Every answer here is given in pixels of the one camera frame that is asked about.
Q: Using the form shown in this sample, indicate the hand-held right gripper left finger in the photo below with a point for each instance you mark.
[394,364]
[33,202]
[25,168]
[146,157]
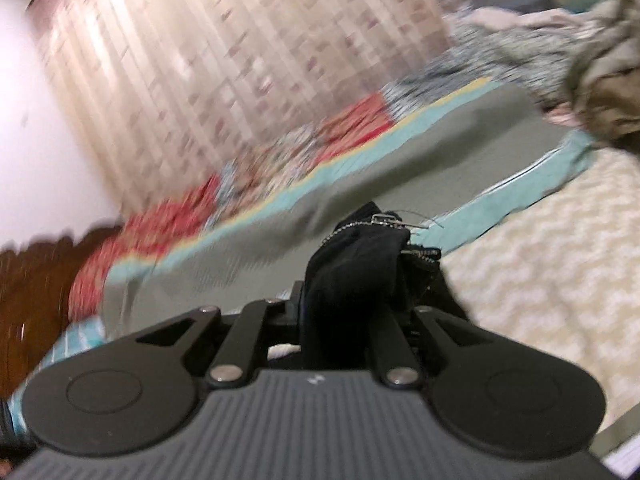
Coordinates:
[250,335]

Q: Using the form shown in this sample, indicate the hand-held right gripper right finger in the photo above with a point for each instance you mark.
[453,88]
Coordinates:
[392,345]

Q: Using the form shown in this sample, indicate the black pants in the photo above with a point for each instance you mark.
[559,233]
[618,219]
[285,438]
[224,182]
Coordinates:
[350,270]

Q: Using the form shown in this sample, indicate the red floral patchwork quilt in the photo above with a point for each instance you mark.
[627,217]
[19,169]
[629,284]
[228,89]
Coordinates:
[165,230]

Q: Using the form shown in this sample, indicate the teal wavy-pattern bedsheet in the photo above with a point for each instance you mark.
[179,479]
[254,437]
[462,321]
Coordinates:
[75,350]

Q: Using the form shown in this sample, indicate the printed zigzag blanket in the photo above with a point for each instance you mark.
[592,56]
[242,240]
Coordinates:
[540,240]

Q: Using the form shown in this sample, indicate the carved wooden headboard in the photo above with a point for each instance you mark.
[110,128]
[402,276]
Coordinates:
[40,300]

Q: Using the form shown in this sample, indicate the cream leaf-print curtain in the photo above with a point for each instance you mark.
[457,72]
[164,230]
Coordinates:
[200,70]

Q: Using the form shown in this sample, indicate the black and white patterned cloth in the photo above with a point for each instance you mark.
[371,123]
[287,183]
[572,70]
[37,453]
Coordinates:
[475,55]

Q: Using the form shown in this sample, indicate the olive crumpled clothes pile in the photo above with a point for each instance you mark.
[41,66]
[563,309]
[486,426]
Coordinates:
[610,85]

